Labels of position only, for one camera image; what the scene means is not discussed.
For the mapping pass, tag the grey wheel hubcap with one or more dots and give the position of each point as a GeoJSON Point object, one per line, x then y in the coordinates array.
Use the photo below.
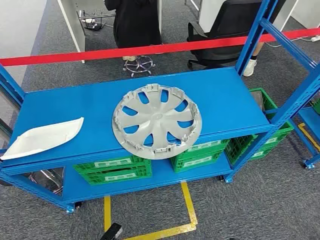
{"type": "Point", "coordinates": [157, 121]}

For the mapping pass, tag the white power strip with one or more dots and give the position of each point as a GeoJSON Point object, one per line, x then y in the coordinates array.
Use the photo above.
{"type": "Point", "coordinates": [316, 38]}

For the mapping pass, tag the green plastic crate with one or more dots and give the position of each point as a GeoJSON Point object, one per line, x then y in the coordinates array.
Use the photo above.
{"type": "Point", "coordinates": [260, 154]}
{"type": "Point", "coordinates": [117, 177]}
{"type": "Point", "coordinates": [112, 162]}
{"type": "Point", "coordinates": [204, 145]}
{"type": "Point", "coordinates": [317, 106]}
{"type": "Point", "coordinates": [197, 162]}
{"type": "Point", "coordinates": [269, 102]}

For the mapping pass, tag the red barrier tape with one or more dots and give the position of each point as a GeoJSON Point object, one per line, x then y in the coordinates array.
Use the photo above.
{"type": "Point", "coordinates": [149, 49]}

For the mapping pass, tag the chrome chair base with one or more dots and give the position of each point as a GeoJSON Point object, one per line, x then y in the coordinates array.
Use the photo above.
{"type": "Point", "coordinates": [139, 64]}

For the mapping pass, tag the white furniture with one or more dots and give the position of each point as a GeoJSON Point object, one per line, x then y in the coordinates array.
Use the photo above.
{"type": "Point", "coordinates": [305, 10]}

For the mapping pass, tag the black office chair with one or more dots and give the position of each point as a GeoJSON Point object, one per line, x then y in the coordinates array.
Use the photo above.
{"type": "Point", "coordinates": [225, 20]}

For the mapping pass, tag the blue metal shelf rack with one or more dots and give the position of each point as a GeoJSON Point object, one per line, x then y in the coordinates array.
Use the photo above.
{"type": "Point", "coordinates": [309, 119]}
{"type": "Point", "coordinates": [75, 106]}

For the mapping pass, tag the chrome barrier stanchion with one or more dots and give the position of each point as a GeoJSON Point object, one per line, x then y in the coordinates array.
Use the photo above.
{"type": "Point", "coordinates": [47, 180]}

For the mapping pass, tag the white desk panel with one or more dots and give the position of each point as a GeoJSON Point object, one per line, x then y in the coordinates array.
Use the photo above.
{"type": "Point", "coordinates": [159, 13]}
{"type": "Point", "coordinates": [207, 13]}
{"type": "Point", "coordinates": [72, 26]}

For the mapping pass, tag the white plastic trim part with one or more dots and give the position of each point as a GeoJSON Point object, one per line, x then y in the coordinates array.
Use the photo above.
{"type": "Point", "coordinates": [42, 139]}

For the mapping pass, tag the person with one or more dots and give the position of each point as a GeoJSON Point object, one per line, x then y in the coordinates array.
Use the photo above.
{"type": "Point", "coordinates": [135, 23]}
{"type": "Point", "coordinates": [250, 68]}

